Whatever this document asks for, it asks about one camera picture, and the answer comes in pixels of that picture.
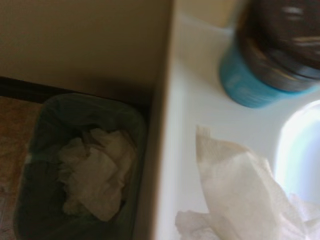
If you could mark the white tissue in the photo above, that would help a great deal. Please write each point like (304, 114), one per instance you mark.
(237, 185)

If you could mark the discarded white tissue wad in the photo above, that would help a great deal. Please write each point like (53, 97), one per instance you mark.
(97, 175)

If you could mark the green trash bin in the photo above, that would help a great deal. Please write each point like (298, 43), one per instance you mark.
(42, 155)

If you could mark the grey vanity cabinet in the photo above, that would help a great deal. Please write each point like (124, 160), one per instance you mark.
(155, 150)

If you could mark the white vanity sink top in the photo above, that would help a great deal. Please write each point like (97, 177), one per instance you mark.
(190, 100)

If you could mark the blue jar with dark lid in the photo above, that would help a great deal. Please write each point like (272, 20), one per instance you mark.
(260, 75)

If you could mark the dark baseboard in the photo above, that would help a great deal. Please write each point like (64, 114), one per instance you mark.
(50, 86)

